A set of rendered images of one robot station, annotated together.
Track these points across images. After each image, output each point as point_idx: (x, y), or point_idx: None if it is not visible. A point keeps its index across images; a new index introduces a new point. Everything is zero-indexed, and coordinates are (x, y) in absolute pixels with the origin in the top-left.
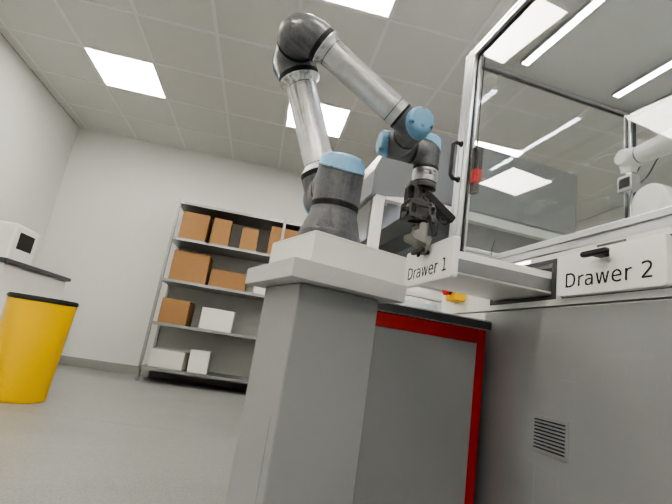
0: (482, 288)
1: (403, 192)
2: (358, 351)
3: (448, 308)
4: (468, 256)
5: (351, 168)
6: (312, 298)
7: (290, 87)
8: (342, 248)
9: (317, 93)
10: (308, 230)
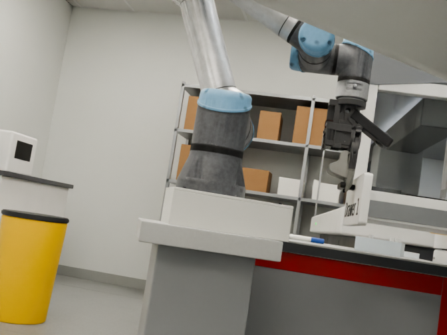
0: (430, 230)
1: (404, 77)
2: (229, 314)
3: (439, 240)
4: (388, 197)
5: (225, 108)
6: (171, 260)
7: (181, 6)
8: (207, 203)
9: (212, 8)
10: (179, 181)
